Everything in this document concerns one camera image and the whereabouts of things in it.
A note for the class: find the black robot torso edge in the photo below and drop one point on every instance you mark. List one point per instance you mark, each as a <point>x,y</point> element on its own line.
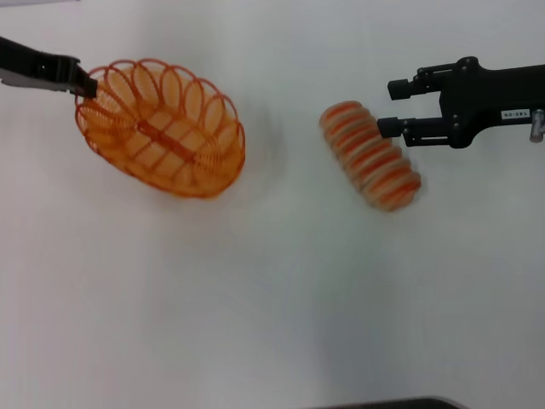
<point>383,404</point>

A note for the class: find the orange striped ribbed bread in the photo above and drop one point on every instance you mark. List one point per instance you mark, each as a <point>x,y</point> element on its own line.
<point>370,155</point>

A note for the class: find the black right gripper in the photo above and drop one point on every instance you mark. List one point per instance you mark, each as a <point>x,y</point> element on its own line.
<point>481,106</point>

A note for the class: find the silver metal connector plug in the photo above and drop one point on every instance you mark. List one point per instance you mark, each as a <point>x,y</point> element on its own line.
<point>537,125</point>

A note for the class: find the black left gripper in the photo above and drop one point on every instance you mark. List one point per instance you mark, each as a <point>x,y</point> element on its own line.
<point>25,59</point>

